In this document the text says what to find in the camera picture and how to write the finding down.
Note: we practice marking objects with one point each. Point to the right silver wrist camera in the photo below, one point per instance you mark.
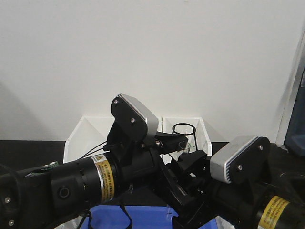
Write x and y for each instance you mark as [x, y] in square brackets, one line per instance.
[241, 159]

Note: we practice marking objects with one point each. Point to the blue plastic tray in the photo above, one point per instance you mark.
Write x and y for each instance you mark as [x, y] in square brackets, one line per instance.
[142, 217]

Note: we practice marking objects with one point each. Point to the black metal tripod stand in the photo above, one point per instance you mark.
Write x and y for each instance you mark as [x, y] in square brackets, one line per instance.
[187, 130]

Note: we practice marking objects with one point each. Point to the white storage bin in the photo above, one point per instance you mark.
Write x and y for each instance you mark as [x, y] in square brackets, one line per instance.
[88, 133]
[203, 140]

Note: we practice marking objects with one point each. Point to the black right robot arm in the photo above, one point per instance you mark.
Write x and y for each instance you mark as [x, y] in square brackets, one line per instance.
[250, 185]

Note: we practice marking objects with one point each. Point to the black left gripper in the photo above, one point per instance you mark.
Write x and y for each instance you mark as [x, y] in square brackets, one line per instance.
[134, 158]

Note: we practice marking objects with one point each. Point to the white test tube rack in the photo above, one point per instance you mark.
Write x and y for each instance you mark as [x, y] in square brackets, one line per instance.
[223, 224]

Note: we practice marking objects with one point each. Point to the right white storage bin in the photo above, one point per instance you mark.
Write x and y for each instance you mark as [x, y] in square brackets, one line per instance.
[203, 140]

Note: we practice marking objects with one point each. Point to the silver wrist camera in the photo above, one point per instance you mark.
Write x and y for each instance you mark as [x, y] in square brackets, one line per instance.
[134, 118]
[241, 159]

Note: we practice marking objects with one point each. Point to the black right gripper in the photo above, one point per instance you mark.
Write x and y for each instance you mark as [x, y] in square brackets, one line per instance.
[192, 172]

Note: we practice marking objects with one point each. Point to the clear glass test tube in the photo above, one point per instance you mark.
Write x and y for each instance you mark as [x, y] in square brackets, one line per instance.
[183, 148]

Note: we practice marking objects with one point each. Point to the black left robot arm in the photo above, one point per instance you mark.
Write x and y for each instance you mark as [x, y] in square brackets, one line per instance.
[45, 197]

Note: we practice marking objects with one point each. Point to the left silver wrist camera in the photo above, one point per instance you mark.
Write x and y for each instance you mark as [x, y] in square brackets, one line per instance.
[134, 118]

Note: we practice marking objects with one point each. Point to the blue-grey pegboard drying rack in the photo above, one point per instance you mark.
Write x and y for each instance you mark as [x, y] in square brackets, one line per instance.
[295, 136]

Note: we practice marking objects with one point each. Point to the left white storage bin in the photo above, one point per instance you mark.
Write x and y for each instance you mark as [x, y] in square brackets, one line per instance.
[88, 133]

